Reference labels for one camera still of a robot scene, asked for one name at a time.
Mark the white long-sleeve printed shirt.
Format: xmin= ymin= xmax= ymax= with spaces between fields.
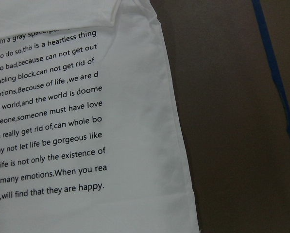
xmin=0 ymin=0 xmax=199 ymax=233

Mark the brown paper table cover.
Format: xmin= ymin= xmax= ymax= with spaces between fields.
xmin=152 ymin=0 xmax=290 ymax=233

